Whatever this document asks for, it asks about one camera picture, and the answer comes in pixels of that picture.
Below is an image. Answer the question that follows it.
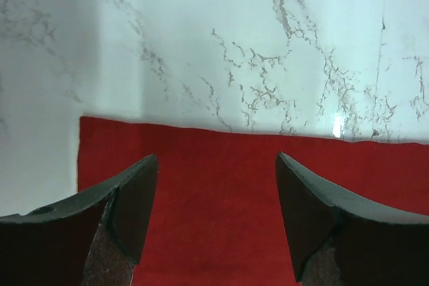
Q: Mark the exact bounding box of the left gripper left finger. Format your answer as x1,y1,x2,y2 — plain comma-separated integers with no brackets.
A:
1,155,158,285

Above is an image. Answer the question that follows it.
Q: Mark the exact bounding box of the dark red t shirt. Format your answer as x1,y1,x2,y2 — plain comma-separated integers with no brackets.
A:
78,117,428,285

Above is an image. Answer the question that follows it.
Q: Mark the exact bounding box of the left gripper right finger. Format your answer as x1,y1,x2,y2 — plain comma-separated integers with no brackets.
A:
275,153,428,285

